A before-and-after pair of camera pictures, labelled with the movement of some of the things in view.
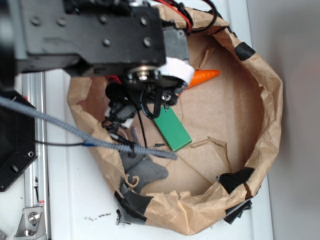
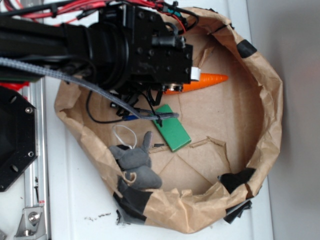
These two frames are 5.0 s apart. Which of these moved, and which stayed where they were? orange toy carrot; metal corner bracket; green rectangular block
Moved: orange toy carrot
Stayed: metal corner bracket; green rectangular block
